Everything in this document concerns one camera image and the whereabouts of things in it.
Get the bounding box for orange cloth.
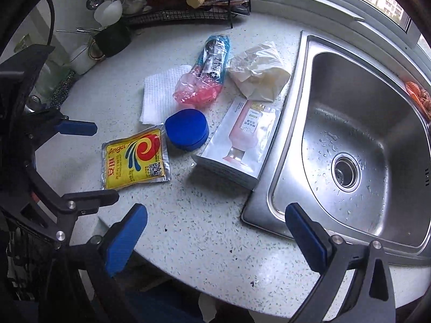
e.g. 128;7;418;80
404;80;431;122

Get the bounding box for window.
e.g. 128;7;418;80
252;0;431;55

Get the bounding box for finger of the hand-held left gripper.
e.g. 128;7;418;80
28;108;98;139
50;189;120;223

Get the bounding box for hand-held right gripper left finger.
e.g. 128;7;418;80
37;203;149;323

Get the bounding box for dark scouring pad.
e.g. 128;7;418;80
47;69;77;108

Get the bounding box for black utensil cup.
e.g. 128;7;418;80
89;23;133;60

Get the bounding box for blue round lid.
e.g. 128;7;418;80
165;108;210;152

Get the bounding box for stainless steel sink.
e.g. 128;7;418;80
241;30;431;267

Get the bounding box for black cable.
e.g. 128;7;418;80
45;0;56;46

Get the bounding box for blue jeans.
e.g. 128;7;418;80
127;282;203;323

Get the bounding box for white paper towel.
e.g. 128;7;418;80
139;64;193;125

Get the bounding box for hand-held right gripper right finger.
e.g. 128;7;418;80
284;202;398;323

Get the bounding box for white box with pink bottle picture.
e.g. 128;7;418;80
192;96;284;192

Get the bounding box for crumpled white plastic bag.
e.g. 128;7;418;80
226;41;292;103

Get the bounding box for blue pack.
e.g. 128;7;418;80
192;34;231;85

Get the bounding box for black wire rack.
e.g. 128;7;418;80
114;0;252;30

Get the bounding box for pink plastic bag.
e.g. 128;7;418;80
173;72;224;107

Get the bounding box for yellow foil sachet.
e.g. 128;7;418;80
101;124;172;191

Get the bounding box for white ladle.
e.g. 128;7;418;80
93;0;123;28

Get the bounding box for white ceramic jar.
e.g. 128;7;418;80
69;43;97;75

